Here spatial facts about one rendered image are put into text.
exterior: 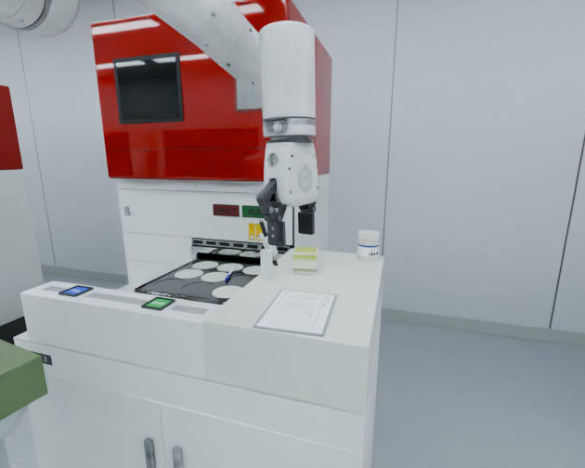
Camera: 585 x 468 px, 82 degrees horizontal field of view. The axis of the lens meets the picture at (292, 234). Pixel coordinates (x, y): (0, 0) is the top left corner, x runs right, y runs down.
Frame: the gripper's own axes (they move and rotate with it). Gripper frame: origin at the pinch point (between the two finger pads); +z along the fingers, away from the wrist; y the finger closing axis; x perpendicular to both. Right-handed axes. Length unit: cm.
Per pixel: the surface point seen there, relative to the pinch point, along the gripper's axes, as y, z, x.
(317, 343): 4.4, 22.3, -2.0
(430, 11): 216, -106, 27
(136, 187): 39, -2, 106
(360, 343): 7.6, 21.7, -9.6
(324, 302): 19.6, 21.2, 4.4
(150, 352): -6.4, 30.7, 36.4
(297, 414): 3.1, 39.2, 2.1
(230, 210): 51, 7, 63
